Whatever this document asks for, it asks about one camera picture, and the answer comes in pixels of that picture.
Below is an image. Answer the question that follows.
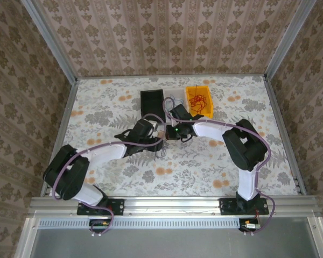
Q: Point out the white translucent plastic bin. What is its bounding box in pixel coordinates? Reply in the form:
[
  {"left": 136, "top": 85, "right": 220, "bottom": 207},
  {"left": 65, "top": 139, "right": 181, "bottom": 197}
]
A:
[{"left": 163, "top": 88, "right": 191, "bottom": 123}]

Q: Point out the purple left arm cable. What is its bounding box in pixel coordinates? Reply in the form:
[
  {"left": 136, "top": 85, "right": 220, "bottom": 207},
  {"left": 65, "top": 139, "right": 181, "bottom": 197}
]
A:
[{"left": 51, "top": 113, "right": 165, "bottom": 238}]

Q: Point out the aluminium table side rail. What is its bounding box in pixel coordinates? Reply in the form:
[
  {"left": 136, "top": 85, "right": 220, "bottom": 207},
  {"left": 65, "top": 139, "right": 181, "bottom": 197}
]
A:
[
  {"left": 41, "top": 79, "right": 79, "bottom": 197},
  {"left": 263, "top": 76, "right": 307, "bottom": 195}
]

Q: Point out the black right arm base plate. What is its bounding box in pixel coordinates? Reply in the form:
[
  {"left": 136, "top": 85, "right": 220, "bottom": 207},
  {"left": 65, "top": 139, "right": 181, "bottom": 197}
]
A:
[{"left": 219, "top": 197, "right": 270, "bottom": 216}]

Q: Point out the grey slotted cable duct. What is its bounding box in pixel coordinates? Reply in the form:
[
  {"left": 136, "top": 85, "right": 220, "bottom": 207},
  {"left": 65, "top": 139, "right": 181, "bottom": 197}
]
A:
[{"left": 39, "top": 218, "right": 242, "bottom": 230}]

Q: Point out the wide aluminium mounting rail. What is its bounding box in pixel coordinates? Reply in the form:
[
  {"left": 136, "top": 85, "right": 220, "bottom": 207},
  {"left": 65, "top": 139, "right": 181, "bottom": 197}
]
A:
[{"left": 29, "top": 196, "right": 319, "bottom": 216}]

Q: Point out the aluminium frame post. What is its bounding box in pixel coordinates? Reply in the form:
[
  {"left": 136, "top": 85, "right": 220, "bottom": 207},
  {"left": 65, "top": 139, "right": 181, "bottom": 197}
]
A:
[
  {"left": 20, "top": 0, "right": 79, "bottom": 84},
  {"left": 263, "top": 0, "right": 319, "bottom": 81}
]

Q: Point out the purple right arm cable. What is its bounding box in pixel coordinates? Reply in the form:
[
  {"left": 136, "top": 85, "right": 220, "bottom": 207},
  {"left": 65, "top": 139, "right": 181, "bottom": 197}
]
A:
[{"left": 163, "top": 97, "right": 276, "bottom": 237}]

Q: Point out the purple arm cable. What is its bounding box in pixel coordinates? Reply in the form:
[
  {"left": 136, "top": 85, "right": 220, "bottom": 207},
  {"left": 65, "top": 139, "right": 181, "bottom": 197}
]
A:
[
  {"left": 51, "top": 113, "right": 165, "bottom": 238},
  {"left": 163, "top": 97, "right": 276, "bottom": 237}
]

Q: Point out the grey metal panel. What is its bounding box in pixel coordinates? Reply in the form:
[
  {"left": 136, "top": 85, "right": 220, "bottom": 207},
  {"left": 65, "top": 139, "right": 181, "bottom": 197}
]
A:
[{"left": 29, "top": 228, "right": 322, "bottom": 258}]

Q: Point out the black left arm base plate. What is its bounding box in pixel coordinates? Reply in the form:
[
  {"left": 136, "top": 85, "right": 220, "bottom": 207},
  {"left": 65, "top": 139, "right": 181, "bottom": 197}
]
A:
[{"left": 77, "top": 198, "right": 124, "bottom": 216}]

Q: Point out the aluminium table end rail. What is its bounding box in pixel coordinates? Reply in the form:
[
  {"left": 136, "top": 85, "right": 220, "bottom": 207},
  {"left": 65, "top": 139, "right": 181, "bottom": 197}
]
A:
[{"left": 75, "top": 74, "right": 267, "bottom": 80}]

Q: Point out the black plastic bin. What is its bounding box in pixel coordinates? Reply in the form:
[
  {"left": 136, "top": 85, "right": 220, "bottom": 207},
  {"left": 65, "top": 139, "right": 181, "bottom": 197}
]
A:
[{"left": 139, "top": 90, "right": 167, "bottom": 119}]

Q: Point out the small black electronics box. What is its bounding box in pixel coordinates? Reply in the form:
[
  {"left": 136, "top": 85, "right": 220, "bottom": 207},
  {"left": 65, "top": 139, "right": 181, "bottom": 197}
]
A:
[
  {"left": 238, "top": 218, "right": 261, "bottom": 232},
  {"left": 88, "top": 219, "right": 111, "bottom": 234}
]

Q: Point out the aluminium lower frame rail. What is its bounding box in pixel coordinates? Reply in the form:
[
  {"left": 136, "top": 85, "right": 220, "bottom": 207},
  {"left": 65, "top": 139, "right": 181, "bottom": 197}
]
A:
[
  {"left": 306, "top": 217, "right": 323, "bottom": 258},
  {"left": 15, "top": 217, "right": 41, "bottom": 258}
]

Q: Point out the yellow plastic bin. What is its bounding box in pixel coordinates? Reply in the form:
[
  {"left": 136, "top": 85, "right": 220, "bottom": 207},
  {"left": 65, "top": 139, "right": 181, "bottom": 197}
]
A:
[{"left": 185, "top": 85, "right": 214, "bottom": 120}]

